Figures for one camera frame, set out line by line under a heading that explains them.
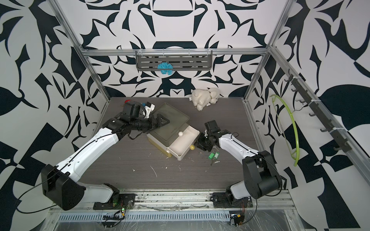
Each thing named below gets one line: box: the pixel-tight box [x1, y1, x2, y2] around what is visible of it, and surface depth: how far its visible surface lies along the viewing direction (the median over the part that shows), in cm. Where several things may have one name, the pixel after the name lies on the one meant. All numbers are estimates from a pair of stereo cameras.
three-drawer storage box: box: [146, 102, 200, 161], surface depth 84 cm
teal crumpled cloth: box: [157, 61, 173, 76], surface depth 93 cm
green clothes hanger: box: [269, 94, 300, 167], surface depth 66 cm
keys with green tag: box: [208, 152, 215, 167], surface depth 91 cm
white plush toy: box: [188, 87, 221, 112], surface depth 112 cm
